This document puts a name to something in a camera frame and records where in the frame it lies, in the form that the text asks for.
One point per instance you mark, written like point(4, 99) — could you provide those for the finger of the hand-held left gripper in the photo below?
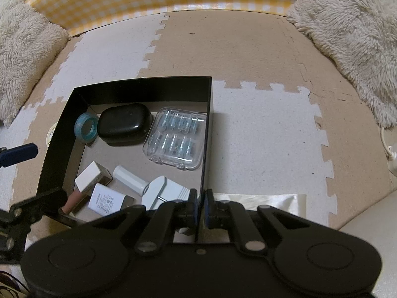
point(34, 206)
point(18, 155)

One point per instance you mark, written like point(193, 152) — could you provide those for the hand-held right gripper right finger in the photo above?
point(207, 214)

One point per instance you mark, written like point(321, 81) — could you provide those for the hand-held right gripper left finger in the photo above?
point(194, 211)

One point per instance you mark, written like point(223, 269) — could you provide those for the white plug adapter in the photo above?
point(169, 189)

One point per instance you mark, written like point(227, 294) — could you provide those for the black cardboard box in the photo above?
point(63, 149)

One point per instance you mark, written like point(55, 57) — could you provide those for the pink lip gloss white cap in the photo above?
point(90, 175)

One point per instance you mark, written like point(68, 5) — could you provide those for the white charger printed label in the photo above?
point(105, 200)

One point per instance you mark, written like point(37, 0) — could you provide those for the white cylinder bottle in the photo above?
point(127, 177)

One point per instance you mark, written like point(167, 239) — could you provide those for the black oval case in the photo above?
point(124, 122)

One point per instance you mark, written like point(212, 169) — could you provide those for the white foam puzzle mat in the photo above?
point(263, 136)
point(21, 124)
point(105, 59)

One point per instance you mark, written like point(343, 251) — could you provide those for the white tape roll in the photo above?
point(51, 135)

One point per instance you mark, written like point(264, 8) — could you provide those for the glossy clear tape strip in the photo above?
point(266, 203)

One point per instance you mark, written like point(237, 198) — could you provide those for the clear plastic case blue pieces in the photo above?
point(175, 138)

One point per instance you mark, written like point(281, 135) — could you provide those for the fluffy cream cushion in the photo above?
point(350, 40)
point(24, 59)

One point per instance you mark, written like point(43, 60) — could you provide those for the beige foam puzzle mat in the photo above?
point(347, 139)
point(59, 65)
point(229, 49)

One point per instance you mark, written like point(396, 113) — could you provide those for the cream smooth sheet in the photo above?
point(381, 226)

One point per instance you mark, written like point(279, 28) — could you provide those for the white power adapter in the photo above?
point(394, 161)

